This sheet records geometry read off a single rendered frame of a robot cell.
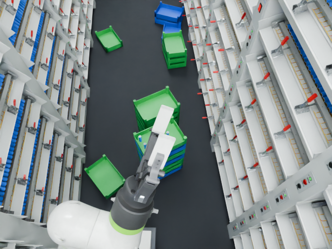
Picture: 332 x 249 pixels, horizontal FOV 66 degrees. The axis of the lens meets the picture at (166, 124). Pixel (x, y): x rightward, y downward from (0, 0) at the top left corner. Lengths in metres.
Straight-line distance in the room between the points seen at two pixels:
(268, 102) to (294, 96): 0.22
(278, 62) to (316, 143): 0.35
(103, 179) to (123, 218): 1.60
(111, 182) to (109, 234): 1.52
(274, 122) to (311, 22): 0.42
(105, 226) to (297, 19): 0.85
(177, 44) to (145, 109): 1.05
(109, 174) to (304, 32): 1.74
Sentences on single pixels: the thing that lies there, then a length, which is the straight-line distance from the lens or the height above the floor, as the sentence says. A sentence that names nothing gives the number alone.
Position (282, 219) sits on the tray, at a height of 0.91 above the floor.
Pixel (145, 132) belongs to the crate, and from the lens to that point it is 1.76.
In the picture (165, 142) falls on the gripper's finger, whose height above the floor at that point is 1.64.
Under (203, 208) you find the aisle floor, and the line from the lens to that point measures 2.11.
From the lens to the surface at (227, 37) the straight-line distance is 1.77.
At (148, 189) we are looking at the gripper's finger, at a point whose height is 1.57.
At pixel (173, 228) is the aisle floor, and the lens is 2.06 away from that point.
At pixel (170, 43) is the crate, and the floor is 0.16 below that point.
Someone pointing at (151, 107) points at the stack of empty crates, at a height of 0.40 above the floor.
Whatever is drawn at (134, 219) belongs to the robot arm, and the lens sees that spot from 0.61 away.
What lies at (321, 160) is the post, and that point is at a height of 1.33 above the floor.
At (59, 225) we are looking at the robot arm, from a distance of 0.68.
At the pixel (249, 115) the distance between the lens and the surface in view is 1.41.
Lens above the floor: 2.04
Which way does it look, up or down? 60 degrees down
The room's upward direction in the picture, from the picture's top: straight up
